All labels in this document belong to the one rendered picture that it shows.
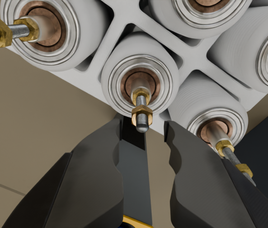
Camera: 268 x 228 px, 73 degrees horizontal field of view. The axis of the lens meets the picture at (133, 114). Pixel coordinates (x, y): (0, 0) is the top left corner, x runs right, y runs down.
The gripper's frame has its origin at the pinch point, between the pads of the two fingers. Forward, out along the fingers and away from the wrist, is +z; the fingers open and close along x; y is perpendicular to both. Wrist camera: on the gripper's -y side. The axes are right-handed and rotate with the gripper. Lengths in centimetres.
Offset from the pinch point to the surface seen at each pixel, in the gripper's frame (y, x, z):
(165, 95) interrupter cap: 1.5, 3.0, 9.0
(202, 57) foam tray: -1.8, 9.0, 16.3
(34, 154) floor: 34, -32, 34
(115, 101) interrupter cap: 2.4, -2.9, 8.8
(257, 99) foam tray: 4.4, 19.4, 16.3
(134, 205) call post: 16.4, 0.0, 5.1
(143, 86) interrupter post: -0.5, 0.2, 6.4
